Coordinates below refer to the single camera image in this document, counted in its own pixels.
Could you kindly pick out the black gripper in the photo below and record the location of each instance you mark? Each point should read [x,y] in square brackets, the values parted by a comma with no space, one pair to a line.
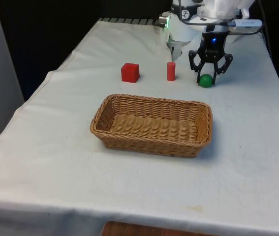
[213,41]

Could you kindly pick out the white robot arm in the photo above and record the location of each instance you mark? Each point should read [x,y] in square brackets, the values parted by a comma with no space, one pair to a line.
[181,27]

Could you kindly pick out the red cylinder block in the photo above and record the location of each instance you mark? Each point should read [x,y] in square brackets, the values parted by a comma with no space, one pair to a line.
[171,71]

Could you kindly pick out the wicker basket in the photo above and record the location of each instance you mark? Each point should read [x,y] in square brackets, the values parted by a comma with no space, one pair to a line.
[151,125]

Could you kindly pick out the green ball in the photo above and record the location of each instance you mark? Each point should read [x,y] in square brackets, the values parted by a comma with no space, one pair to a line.
[205,80]

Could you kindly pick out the red cube block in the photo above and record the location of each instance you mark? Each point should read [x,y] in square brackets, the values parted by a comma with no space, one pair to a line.
[130,72]

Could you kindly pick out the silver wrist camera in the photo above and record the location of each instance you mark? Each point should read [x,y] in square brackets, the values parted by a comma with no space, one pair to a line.
[245,24]

